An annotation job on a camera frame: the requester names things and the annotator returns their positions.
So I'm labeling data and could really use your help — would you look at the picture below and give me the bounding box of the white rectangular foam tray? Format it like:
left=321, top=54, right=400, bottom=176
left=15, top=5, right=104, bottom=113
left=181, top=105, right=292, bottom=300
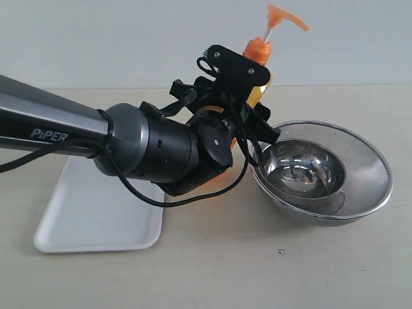
left=33, top=156, right=164, bottom=254

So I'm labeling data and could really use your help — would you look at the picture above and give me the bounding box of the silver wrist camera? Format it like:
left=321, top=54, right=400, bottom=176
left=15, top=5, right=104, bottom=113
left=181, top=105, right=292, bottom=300
left=203, top=44, right=272, bottom=108

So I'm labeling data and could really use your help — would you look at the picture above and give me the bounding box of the orange pump soap bottle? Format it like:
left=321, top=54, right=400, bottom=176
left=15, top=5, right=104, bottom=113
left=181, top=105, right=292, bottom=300
left=192, top=3, right=310, bottom=210

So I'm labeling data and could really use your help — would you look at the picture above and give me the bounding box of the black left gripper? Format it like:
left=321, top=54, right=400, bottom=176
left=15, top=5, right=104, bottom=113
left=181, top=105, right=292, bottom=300
left=169, top=77, right=281, bottom=144

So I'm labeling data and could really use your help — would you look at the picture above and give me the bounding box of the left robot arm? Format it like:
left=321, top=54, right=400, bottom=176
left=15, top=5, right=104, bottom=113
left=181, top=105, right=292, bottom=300
left=1, top=76, right=280, bottom=196

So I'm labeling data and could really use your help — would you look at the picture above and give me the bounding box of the small stainless steel bowl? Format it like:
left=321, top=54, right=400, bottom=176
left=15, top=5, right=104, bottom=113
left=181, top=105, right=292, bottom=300
left=258, top=139, right=346, bottom=214

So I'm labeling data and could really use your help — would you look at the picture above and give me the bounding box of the steel mesh colander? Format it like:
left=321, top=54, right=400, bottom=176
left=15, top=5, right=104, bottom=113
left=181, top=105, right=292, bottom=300
left=251, top=120, right=393, bottom=227

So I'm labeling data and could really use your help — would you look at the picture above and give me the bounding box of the black camera cable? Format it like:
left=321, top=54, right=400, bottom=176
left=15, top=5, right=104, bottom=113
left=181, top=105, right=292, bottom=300
left=0, top=56, right=268, bottom=209

